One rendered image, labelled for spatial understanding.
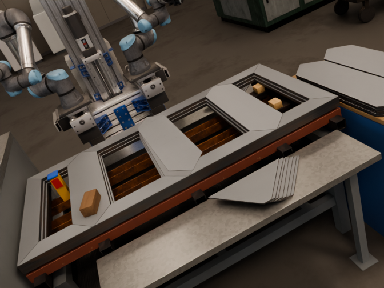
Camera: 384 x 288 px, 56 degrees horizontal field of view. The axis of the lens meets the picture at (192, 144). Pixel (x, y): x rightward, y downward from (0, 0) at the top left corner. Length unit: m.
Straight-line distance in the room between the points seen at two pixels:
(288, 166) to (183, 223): 0.50
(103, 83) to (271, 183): 1.49
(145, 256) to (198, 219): 0.26
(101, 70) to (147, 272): 1.53
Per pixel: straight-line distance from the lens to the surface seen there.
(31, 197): 2.08
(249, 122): 1.76
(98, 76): 2.57
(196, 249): 1.41
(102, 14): 11.69
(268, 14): 5.64
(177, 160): 1.69
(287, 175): 1.54
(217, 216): 1.49
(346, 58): 2.19
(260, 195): 1.45
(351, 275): 2.14
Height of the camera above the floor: 1.74
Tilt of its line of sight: 30 degrees down
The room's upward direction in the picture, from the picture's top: 23 degrees counter-clockwise
